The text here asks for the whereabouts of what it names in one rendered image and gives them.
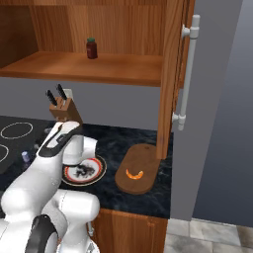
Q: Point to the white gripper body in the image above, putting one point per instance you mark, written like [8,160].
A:
[90,147]

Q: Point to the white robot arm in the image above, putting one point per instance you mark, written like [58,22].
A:
[31,184]

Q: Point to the white plate with red rim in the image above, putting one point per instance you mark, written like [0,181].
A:
[95,173]

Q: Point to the oval wooden cutting board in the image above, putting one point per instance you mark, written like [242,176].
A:
[140,161]

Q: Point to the orange shrimp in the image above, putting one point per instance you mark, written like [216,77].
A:
[134,175]

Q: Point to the wooden base cabinet door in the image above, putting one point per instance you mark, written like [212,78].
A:
[131,232]

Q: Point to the dark red condiment bottle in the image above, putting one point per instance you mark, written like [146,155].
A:
[92,49]

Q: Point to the wooden knife block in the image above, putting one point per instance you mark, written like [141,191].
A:
[70,110]

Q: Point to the grey hob knob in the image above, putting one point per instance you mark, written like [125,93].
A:
[25,156]

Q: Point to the black hob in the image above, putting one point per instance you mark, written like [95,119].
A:
[16,145]

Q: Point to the white wall socket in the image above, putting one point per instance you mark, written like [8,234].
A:
[68,93]

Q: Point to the open wooden wall cabinet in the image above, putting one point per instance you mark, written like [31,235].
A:
[82,67]

